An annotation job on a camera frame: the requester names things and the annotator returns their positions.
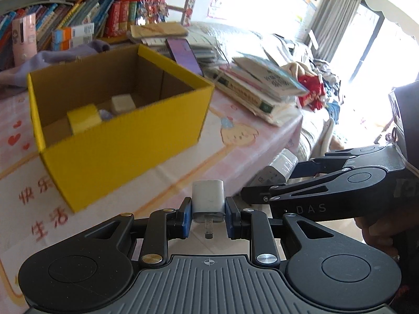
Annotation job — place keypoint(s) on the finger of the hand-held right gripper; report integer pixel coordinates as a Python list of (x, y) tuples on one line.
[(294, 188), (307, 168)]

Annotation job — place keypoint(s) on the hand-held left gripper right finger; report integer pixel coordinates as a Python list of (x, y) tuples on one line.
[(230, 218)]

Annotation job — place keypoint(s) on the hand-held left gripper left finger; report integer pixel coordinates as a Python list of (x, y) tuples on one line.
[(186, 218)]

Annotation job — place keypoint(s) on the white charger plug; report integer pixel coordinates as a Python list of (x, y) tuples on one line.
[(208, 199)]

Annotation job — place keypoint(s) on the yellow cardboard box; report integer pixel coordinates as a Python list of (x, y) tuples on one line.
[(124, 147)]

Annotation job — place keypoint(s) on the beige cube block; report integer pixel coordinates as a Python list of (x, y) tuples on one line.
[(122, 103)]

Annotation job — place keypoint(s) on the person's right hand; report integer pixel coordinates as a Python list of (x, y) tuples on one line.
[(383, 232)]

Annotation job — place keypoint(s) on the pink checkered tablecloth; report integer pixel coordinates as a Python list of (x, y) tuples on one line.
[(196, 157)]

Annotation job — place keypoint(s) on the red and white clothing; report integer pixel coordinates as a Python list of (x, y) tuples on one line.
[(311, 88)]

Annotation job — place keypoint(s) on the stack of paperback books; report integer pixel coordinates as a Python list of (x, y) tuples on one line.
[(258, 85)]

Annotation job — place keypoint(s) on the small purple item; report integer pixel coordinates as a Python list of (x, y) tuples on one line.
[(104, 115)]

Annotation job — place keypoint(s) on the yellow block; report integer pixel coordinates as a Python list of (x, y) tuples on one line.
[(83, 117)]

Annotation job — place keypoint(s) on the grey curtain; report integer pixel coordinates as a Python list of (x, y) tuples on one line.
[(334, 26)]

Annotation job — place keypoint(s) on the phone with lit screen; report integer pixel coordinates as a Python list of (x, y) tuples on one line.
[(183, 54)]

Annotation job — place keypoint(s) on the stack of notebooks and papers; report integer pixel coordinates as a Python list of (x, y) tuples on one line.
[(157, 31)]

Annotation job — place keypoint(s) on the orange and blue carton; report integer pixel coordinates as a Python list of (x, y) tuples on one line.
[(73, 32), (73, 43)]

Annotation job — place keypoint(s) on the colourful sticker pack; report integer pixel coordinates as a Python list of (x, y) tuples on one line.
[(152, 11)]

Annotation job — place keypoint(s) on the red boxed book set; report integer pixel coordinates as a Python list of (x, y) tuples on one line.
[(119, 19)]

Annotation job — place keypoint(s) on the pink and purple cloth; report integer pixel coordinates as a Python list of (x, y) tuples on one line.
[(42, 59)]

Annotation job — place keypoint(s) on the row of standing books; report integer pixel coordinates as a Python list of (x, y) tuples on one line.
[(81, 9)]

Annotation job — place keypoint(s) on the pink patterned box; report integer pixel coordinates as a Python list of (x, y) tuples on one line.
[(24, 45)]

